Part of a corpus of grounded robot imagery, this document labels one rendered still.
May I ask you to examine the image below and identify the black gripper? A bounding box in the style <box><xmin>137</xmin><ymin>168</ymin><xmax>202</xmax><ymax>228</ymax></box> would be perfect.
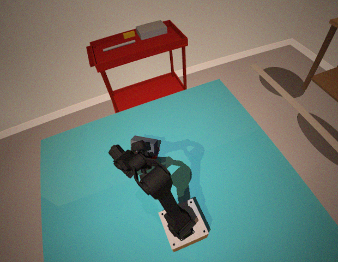
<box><xmin>131</xmin><ymin>140</ymin><xmax>152</xmax><ymax>179</ymax></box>

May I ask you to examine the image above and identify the dark grey square panel with hole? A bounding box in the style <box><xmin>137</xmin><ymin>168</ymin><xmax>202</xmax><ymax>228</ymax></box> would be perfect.
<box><xmin>130</xmin><ymin>136</ymin><xmax>160</xmax><ymax>157</ymax></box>

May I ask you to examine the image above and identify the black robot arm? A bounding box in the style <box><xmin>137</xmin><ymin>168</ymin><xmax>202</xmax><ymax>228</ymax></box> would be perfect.
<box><xmin>108</xmin><ymin>145</ymin><xmax>196</xmax><ymax>241</ymax></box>

